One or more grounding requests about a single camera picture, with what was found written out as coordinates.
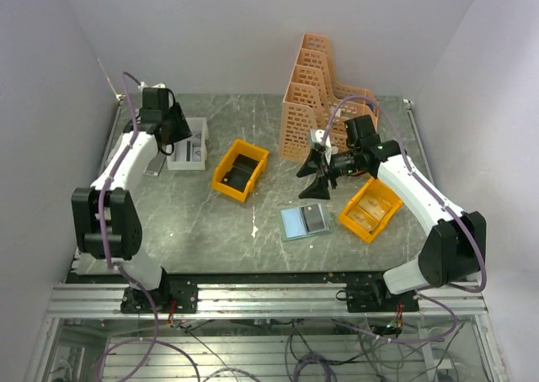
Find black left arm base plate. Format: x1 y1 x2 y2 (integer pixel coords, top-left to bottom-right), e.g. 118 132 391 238
120 281 199 315

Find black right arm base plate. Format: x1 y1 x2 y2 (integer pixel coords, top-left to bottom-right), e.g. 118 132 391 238
335 273 419 313

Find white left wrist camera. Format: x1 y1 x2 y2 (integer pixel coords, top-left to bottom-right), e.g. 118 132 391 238
137 81 166 91

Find white paper booklet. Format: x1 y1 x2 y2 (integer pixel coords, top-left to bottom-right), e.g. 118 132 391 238
99 106 166 176

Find peach plastic file organizer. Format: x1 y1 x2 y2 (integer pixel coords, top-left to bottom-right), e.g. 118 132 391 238
279 33 379 163

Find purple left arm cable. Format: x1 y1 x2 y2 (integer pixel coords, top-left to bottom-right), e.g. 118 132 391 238
94 71 203 382

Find white plastic box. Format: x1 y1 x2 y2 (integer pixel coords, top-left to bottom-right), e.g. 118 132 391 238
167 117 209 171

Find aluminium frame rail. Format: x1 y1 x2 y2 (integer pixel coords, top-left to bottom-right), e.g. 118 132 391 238
45 284 488 320

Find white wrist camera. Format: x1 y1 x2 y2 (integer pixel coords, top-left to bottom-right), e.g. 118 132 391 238
309 129 339 162
137 81 166 91

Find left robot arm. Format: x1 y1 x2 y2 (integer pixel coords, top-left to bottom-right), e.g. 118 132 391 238
71 85 192 313

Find yellow bin with boxes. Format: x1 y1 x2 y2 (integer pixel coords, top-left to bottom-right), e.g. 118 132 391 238
338 178 403 243

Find green card holder wallet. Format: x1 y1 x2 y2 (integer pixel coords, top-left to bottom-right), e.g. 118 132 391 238
279 203 333 241

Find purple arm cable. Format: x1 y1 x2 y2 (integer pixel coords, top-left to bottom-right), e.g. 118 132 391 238
94 71 203 382
319 95 490 345

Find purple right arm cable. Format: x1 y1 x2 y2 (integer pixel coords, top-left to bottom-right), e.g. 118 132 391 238
319 95 490 345

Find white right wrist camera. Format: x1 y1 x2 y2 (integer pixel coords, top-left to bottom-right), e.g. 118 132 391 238
309 129 339 162

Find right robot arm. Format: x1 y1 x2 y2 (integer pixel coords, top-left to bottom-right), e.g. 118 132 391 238
297 116 487 311

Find yellow bin with black item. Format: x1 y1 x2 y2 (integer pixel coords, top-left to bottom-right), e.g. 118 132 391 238
211 139 270 203

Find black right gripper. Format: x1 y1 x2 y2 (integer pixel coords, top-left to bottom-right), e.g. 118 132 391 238
296 148 360 199

